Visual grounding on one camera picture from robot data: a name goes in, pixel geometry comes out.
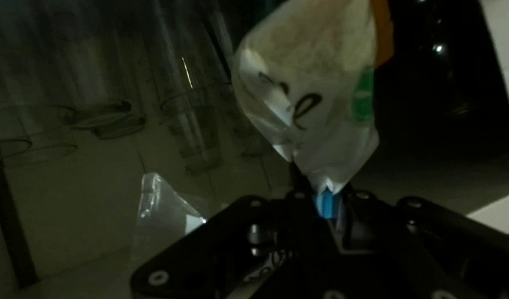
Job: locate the clear drinking glass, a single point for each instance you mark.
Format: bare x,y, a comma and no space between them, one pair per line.
21,84
98,67
193,122

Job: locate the white cabinet frame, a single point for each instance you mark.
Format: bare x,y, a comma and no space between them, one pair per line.
504,56

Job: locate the black shelf leg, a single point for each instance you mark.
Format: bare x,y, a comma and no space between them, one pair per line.
10,222

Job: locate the dark bottle with white label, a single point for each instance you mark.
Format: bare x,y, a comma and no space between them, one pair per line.
442,84

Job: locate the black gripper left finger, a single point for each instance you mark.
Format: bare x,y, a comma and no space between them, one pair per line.
226,250

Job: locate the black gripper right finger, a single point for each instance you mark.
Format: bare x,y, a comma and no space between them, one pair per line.
430,255

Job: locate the blue bag clip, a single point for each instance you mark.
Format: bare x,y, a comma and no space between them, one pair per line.
322,204

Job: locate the clear granola bag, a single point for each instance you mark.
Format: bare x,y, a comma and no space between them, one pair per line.
304,67

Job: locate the orange snack pouch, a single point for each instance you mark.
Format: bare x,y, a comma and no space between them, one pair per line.
381,34

